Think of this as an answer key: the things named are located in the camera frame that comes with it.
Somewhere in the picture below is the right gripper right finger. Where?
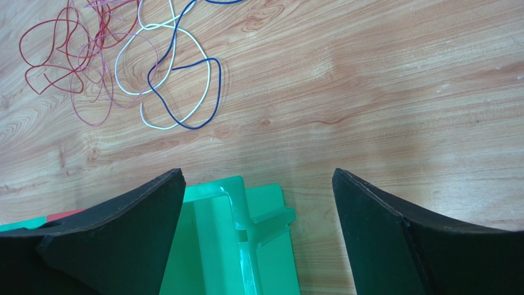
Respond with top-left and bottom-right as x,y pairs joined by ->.
332,168 -> 523,294

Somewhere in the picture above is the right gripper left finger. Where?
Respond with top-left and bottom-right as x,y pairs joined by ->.
1,168 -> 186,294

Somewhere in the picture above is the red plastic bin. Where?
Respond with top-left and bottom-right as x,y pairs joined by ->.
46,208 -> 85,222

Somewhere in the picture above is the left green plastic bin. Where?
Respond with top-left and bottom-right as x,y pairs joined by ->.
0,216 -> 47,232

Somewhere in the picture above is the green plastic bin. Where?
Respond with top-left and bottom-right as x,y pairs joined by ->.
0,216 -> 47,232
161,176 -> 300,294

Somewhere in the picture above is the right green plastic bin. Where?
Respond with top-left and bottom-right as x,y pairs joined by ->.
161,176 -> 300,294

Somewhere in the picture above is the pink thin cable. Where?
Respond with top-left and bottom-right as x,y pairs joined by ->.
69,0 -> 161,128

